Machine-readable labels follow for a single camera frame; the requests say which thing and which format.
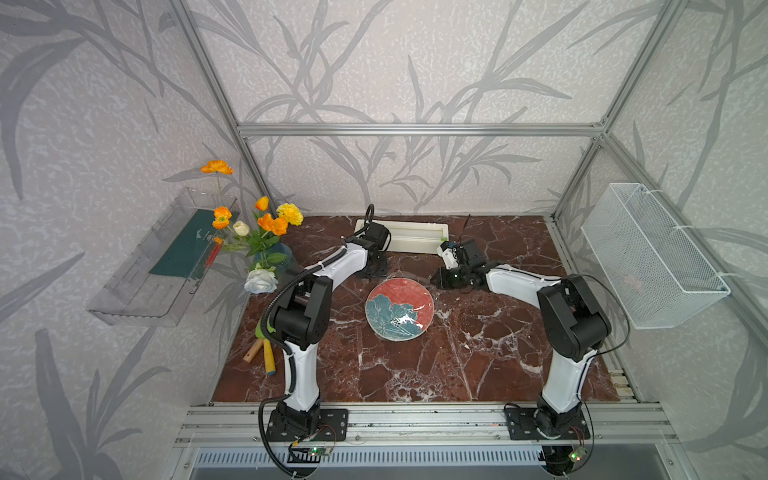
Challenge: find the red plate with teal flower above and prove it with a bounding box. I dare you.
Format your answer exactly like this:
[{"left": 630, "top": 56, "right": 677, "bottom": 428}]
[{"left": 364, "top": 277, "right": 436, "bottom": 343}]

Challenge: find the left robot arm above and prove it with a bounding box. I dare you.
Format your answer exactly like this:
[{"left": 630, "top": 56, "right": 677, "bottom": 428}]
[{"left": 261, "top": 222, "right": 391, "bottom": 416}]

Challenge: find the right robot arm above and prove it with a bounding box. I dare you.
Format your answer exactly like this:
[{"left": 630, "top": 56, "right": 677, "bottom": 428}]
[{"left": 432, "top": 240, "right": 612, "bottom": 415}]

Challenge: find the blue glass vase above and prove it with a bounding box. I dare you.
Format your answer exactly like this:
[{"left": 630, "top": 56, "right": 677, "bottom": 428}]
[{"left": 250, "top": 243, "right": 294, "bottom": 279}]

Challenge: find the artificial flower bouquet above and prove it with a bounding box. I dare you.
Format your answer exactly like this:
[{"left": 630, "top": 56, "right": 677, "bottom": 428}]
[{"left": 213, "top": 196, "right": 304, "bottom": 295}]

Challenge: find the red pen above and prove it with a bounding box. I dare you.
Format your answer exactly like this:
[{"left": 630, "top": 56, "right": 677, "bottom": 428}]
[{"left": 205, "top": 237, "right": 224, "bottom": 268}]

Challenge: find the green yellow spatula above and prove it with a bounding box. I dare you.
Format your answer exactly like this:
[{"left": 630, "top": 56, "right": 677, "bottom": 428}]
[{"left": 255, "top": 323, "right": 276, "bottom": 377}]

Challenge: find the green book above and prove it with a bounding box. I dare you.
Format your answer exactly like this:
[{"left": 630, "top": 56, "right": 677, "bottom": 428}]
[{"left": 149, "top": 209, "right": 223, "bottom": 280}]

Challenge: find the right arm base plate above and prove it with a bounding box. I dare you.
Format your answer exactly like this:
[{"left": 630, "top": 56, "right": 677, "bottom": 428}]
[{"left": 503, "top": 403, "right": 591, "bottom": 442}]

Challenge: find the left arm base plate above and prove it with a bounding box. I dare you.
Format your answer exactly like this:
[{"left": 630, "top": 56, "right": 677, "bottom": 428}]
[{"left": 266, "top": 408, "right": 349, "bottom": 442}]

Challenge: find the white wire mesh basket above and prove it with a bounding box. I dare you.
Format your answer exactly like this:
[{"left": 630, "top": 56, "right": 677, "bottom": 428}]
[{"left": 582, "top": 183, "right": 731, "bottom": 330}]

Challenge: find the clear acrylic wall shelf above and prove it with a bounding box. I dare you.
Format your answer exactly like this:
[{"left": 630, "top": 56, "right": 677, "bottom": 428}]
[{"left": 86, "top": 187, "right": 240, "bottom": 328}]

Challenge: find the aluminium frame rail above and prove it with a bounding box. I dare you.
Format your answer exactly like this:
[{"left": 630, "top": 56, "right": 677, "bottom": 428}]
[{"left": 174, "top": 402, "right": 680, "bottom": 448}]

